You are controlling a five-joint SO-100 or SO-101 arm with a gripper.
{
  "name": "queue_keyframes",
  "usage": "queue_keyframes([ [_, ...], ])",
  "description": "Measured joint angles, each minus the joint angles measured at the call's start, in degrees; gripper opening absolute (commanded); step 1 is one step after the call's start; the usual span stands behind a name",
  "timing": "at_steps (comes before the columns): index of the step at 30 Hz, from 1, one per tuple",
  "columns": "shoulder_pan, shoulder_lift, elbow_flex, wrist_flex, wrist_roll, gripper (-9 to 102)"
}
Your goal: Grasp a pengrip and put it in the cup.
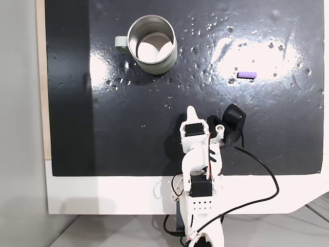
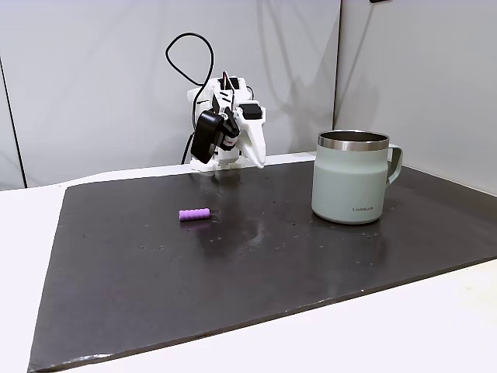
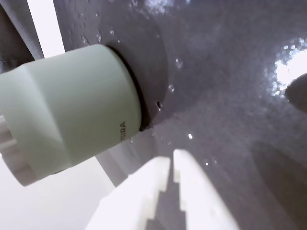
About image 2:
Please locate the black table mat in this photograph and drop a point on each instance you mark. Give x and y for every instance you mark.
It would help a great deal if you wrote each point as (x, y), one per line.
(240, 272)

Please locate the black oval camera box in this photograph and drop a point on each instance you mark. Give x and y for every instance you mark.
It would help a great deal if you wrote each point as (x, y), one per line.
(205, 136)

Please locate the purple ribbed pen grip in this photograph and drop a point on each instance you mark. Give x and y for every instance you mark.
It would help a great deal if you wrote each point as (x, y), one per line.
(194, 214)

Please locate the black wall fixture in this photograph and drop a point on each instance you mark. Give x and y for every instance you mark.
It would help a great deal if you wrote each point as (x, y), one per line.
(379, 1)

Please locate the pale green steel mug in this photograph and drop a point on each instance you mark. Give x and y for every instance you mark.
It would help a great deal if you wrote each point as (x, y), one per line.
(347, 182)

